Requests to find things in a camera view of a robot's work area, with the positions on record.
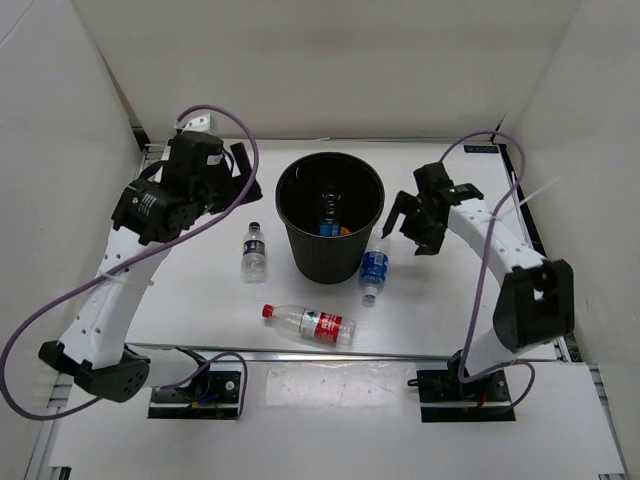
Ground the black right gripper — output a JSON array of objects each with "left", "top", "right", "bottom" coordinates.
[{"left": 381, "top": 191, "right": 445, "bottom": 256}]

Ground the clear bottle blue label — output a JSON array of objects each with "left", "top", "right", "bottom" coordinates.
[{"left": 359, "top": 229, "right": 390, "bottom": 305}]

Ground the clear bottle white cap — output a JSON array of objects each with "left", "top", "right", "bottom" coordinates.
[{"left": 318, "top": 184, "right": 344, "bottom": 237}]

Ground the small clear bottle dark label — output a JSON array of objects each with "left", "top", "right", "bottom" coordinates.
[{"left": 241, "top": 221, "right": 267, "bottom": 283}]

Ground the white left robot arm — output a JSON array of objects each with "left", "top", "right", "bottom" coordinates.
[{"left": 38, "top": 106, "right": 261, "bottom": 403}]

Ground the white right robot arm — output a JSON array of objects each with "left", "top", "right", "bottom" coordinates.
[{"left": 383, "top": 162, "right": 575, "bottom": 400}]

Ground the black plastic waste bin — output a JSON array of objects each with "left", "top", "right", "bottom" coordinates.
[{"left": 275, "top": 152, "right": 385, "bottom": 284}]

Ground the blue right corner label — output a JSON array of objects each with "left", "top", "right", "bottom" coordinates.
[{"left": 463, "top": 144, "right": 500, "bottom": 154}]

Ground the clear bottle red label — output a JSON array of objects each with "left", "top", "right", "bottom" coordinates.
[{"left": 262, "top": 304, "right": 357, "bottom": 348}]

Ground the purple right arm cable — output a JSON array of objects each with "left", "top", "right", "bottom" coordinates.
[{"left": 438, "top": 130, "right": 534, "bottom": 412}]

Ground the white cable tie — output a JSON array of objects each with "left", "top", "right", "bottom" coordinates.
[{"left": 518, "top": 176, "right": 562, "bottom": 207}]

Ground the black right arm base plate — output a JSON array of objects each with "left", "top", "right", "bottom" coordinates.
[{"left": 407, "top": 363, "right": 516, "bottom": 423}]

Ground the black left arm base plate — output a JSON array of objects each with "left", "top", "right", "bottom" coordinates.
[{"left": 147, "top": 357, "right": 246, "bottom": 421}]

